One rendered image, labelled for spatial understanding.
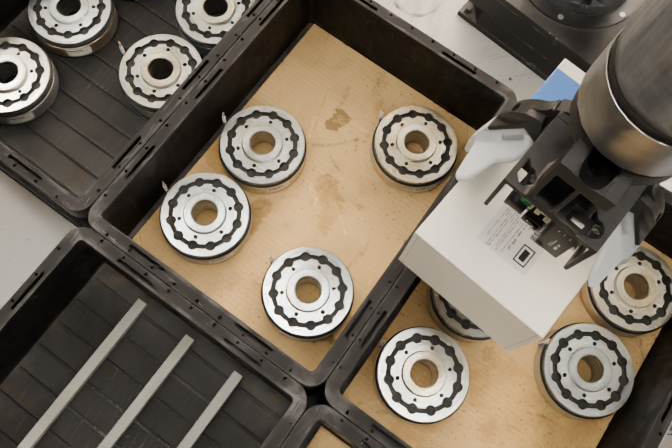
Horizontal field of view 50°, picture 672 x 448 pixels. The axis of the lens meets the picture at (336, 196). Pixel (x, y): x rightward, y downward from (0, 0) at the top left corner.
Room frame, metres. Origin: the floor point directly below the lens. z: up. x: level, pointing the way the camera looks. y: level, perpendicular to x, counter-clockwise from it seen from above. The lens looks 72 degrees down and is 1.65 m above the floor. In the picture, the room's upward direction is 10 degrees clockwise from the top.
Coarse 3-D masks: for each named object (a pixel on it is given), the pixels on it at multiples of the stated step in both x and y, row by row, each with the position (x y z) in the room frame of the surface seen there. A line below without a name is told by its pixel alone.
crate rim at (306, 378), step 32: (288, 0) 0.47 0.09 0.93; (352, 0) 0.48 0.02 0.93; (256, 32) 0.42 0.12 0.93; (416, 32) 0.45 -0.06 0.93; (224, 64) 0.37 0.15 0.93; (448, 64) 0.42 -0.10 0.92; (192, 96) 0.32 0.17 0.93; (512, 96) 0.40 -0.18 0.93; (160, 128) 0.28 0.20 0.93; (448, 192) 0.27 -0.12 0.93; (96, 224) 0.16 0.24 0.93; (192, 288) 0.12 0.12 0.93; (384, 288) 0.15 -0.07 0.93; (224, 320) 0.09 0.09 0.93; (352, 320) 0.12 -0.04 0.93; (320, 384) 0.05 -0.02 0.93
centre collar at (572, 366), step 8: (576, 352) 0.14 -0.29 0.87; (584, 352) 0.14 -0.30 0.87; (592, 352) 0.14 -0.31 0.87; (600, 352) 0.14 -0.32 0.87; (568, 360) 0.13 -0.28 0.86; (576, 360) 0.13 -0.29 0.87; (600, 360) 0.13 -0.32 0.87; (608, 360) 0.13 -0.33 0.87; (568, 368) 0.12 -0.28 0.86; (576, 368) 0.12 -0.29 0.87; (608, 368) 0.12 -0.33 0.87; (576, 376) 0.11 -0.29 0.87; (608, 376) 0.12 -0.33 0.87; (576, 384) 0.10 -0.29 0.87; (584, 384) 0.10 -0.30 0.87; (592, 384) 0.10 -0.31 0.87; (600, 384) 0.11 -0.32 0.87; (608, 384) 0.11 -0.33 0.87; (592, 392) 0.10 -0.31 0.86
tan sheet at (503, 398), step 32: (416, 288) 0.18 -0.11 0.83; (416, 320) 0.14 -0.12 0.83; (576, 320) 0.18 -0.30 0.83; (480, 352) 0.12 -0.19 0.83; (512, 352) 0.13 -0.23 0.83; (640, 352) 0.15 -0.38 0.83; (352, 384) 0.06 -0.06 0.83; (480, 384) 0.09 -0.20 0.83; (512, 384) 0.09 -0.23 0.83; (384, 416) 0.03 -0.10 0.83; (480, 416) 0.05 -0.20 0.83; (512, 416) 0.06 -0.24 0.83; (544, 416) 0.06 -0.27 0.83; (608, 416) 0.08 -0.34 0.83
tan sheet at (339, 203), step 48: (336, 48) 0.47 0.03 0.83; (288, 96) 0.39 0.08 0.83; (336, 96) 0.41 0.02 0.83; (384, 96) 0.42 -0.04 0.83; (336, 144) 0.34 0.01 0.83; (288, 192) 0.27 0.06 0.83; (336, 192) 0.28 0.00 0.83; (384, 192) 0.29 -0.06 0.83; (432, 192) 0.30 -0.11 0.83; (144, 240) 0.18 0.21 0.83; (288, 240) 0.21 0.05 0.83; (336, 240) 0.22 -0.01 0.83; (384, 240) 0.23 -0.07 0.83; (240, 288) 0.14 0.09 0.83; (336, 336) 0.11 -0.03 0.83
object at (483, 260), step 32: (544, 96) 0.29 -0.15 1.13; (480, 192) 0.20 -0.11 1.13; (448, 224) 0.17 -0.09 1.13; (480, 224) 0.17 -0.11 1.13; (512, 224) 0.18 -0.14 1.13; (544, 224) 0.18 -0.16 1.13; (416, 256) 0.15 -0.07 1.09; (448, 256) 0.14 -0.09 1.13; (480, 256) 0.15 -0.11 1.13; (512, 256) 0.15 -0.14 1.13; (544, 256) 0.16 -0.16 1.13; (448, 288) 0.13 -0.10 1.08; (480, 288) 0.12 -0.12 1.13; (512, 288) 0.13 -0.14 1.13; (544, 288) 0.13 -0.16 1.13; (576, 288) 0.14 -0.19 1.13; (480, 320) 0.11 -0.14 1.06; (512, 320) 0.11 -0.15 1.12; (544, 320) 0.11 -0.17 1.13
